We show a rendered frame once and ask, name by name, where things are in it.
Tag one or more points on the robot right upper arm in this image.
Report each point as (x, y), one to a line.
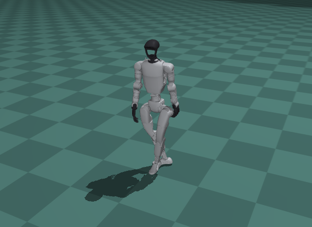
(138, 75)

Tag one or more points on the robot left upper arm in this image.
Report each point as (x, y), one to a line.
(169, 70)

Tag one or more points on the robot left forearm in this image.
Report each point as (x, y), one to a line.
(173, 96)

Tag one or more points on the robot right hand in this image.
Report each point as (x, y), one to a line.
(134, 107)

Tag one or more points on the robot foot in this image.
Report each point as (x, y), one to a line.
(154, 168)
(168, 161)

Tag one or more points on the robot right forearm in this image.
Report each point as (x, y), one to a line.
(135, 99)

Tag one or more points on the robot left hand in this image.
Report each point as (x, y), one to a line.
(176, 111)

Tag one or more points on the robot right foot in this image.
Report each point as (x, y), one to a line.
(168, 161)

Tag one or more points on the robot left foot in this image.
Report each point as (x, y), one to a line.
(154, 168)

